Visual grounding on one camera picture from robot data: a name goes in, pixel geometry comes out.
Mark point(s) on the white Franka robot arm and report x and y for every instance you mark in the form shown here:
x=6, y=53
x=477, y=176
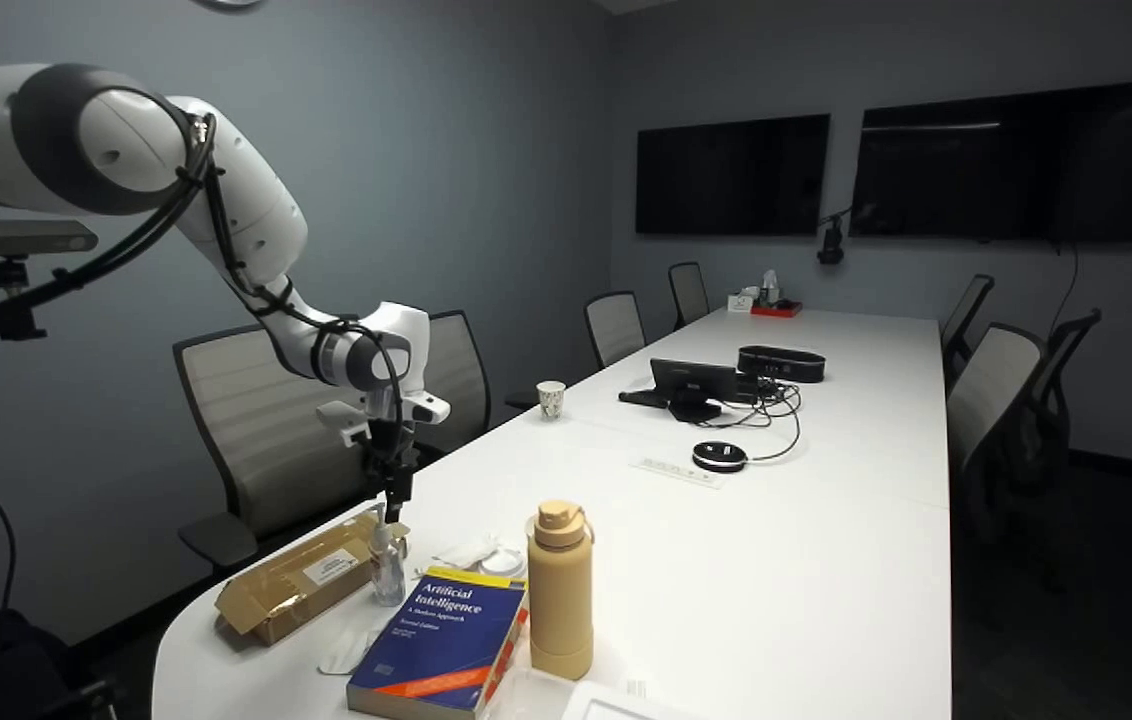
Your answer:
x=230, y=201

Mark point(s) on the larger wall television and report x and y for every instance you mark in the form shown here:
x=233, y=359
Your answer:
x=1015, y=161

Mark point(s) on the black video bar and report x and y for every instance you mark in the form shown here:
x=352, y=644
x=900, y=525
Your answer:
x=780, y=361

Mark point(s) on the open cardboard box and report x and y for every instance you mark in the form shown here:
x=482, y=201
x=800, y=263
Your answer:
x=307, y=576

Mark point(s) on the clear plastic container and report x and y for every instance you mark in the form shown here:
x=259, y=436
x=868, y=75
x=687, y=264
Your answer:
x=570, y=698

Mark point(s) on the black touch console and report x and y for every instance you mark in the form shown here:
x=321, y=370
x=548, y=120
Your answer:
x=696, y=377

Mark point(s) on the round black speakerphone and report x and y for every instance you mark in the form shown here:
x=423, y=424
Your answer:
x=719, y=454

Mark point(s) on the white paper cup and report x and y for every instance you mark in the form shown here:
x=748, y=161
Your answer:
x=548, y=399

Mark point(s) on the tan insulated bottle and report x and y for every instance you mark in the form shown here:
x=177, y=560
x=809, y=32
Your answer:
x=561, y=600

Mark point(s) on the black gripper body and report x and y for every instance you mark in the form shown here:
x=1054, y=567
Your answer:
x=391, y=454

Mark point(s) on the clear hand sanitizer bottle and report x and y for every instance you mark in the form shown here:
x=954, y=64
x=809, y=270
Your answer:
x=391, y=560

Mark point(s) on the black webcam on stand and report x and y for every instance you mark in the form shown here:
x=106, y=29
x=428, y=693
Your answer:
x=829, y=242

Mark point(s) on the smaller wall television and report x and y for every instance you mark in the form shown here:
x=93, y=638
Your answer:
x=730, y=173

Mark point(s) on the white paper scrap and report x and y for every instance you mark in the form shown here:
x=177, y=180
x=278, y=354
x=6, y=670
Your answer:
x=339, y=659

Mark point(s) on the blue textbook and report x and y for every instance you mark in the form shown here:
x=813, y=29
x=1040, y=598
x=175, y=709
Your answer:
x=447, y=642

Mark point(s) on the small white box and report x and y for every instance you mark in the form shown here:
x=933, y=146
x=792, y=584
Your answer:
x=738, y=303

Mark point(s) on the black equipment base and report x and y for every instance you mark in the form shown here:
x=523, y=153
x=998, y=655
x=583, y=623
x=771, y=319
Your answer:
x=6, y=664

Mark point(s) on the grey mesh office chair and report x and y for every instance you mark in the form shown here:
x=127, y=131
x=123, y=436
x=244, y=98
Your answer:
x=612, y=329
x=986, y=395
x=688, y=293
x=259, y=443
x=965, y=323
x=457, y=383
x=1061, y=385

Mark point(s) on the black stereo camera bar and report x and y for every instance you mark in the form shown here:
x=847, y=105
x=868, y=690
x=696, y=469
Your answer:
x=6, y=239

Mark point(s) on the red tray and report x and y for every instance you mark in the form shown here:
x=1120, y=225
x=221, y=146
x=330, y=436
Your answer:
x=774, y=310

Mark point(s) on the small white packet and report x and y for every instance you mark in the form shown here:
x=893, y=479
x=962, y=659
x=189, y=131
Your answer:
x=501, y=560

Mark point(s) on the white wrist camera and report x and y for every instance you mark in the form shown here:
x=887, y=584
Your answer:
x=350, y=424

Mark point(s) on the small white bottle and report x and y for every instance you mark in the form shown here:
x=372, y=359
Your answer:
x=771, y=284

